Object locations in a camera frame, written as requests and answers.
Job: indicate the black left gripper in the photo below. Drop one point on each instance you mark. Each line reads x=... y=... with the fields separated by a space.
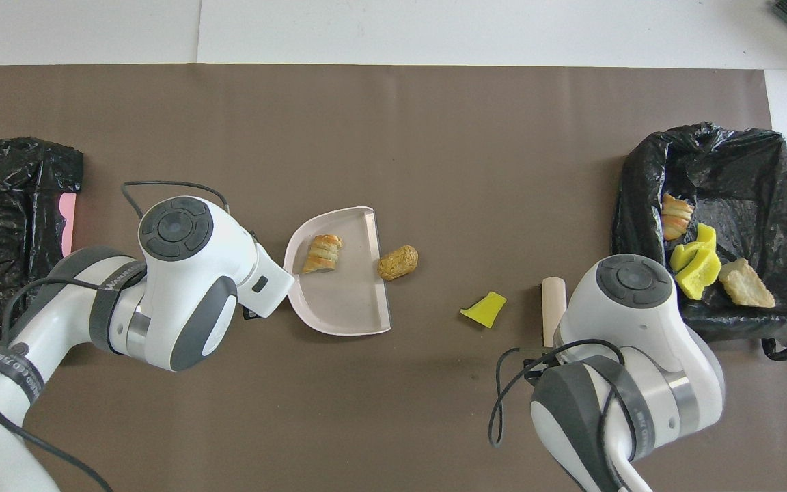
x=251 y=313

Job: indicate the notched green yellow sponge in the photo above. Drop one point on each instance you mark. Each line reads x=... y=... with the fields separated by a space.
x=697 y=242

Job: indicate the pale pink plastic dustpan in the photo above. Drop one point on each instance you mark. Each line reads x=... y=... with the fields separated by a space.
x=346 y=301

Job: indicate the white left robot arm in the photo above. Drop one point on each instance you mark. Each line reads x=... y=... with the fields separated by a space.
x=188 y=294

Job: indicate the pale yellow toy bread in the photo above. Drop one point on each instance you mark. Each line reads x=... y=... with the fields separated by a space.
x=745 y=283

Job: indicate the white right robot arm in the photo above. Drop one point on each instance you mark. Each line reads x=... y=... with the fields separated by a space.
x=632 y=321

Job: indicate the heart-shaped green yellow sponge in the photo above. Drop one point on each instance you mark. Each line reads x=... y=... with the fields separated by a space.
x=699 y=277

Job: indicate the black trash bag lined bin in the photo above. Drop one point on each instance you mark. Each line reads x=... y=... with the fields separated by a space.
x=742 y=178

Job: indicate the black trash bag pink bin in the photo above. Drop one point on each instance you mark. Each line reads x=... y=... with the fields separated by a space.
x=4 y=239

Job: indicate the small toy croissant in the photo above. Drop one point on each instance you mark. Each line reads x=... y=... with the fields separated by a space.
x=322 y=254

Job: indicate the brown toy bread roll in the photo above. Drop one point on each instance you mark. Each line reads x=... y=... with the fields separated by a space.
x=397 y=263

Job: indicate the beige hand brush black bristles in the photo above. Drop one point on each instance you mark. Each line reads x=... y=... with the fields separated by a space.
x=553 y=307

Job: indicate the striped toy croissant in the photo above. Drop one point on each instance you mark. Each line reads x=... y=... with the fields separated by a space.
x=677 y=217

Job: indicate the plain yellow sponge piece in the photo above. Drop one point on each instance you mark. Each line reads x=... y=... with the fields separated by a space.
x=484 y=309

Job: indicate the brown paper table mat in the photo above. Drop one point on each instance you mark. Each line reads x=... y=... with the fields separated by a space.
x=393 y=137

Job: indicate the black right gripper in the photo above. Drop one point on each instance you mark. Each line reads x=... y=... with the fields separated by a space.
x=535 y=359

